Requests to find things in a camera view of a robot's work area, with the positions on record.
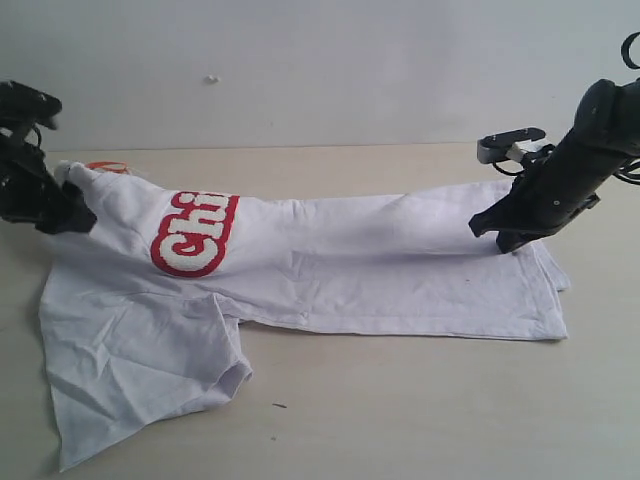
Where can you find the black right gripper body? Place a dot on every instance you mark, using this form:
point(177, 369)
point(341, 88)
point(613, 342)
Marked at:
point(544, 203)

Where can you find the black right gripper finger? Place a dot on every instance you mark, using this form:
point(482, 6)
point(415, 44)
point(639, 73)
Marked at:
point(500, 218)
point(508, 241)

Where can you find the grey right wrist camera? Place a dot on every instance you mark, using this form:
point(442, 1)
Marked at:
point(494, 147)

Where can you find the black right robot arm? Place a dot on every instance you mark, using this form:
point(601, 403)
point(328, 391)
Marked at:
point(604, 137)

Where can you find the orange ribbon tag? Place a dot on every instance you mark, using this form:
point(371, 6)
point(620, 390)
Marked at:
point(109, 167)

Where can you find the white t-shirt with red patch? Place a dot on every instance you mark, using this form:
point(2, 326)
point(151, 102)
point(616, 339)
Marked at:
point(140, 317)

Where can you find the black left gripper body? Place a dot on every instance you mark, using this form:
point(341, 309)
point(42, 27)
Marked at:
point(28, 192)

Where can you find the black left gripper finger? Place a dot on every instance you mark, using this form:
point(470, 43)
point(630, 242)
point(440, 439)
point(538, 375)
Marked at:
point(70, 213)

